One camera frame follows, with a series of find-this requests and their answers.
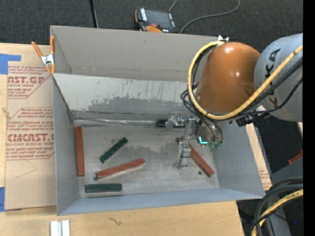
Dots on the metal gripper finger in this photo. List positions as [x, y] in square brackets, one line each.
[176, 122]
[184, 155]

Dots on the dark green flat block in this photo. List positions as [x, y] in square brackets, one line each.
[103, 188]
[113, 149]

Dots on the brown cardboard board, red print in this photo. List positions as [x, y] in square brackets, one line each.
[29, 176]

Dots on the red-brown flat block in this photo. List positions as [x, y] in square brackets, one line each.
[202, 165]
[120, 168]
[80, 151]

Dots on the black cylinder on white bracket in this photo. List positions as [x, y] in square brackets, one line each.
[243, 121]

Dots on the grey metal bin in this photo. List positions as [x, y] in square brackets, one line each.
[152, 95]

